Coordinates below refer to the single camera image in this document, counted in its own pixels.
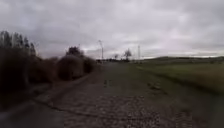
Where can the curved street lamp pole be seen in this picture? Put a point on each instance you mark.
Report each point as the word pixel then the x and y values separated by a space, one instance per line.
pixel 102 53

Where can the small distant tree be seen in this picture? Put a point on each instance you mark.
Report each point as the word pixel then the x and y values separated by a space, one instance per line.
pixel 127 54

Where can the thin pole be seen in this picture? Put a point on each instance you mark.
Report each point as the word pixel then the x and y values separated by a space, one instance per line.
pixel 139 53

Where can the gravel dirt path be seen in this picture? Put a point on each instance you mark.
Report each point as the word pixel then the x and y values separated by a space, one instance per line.
pixel 110 100

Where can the dark tree behind bushes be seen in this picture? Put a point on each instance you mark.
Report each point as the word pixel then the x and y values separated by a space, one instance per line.
pixel 75 51

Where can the row of brown bushes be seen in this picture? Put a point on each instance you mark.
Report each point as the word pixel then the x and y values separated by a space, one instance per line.
pixel 40 68

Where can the green grass field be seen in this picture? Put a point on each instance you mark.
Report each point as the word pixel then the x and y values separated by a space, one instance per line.
pixel 193 73

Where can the row of tall trees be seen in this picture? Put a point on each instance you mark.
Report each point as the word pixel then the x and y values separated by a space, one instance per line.
pixel 15 40

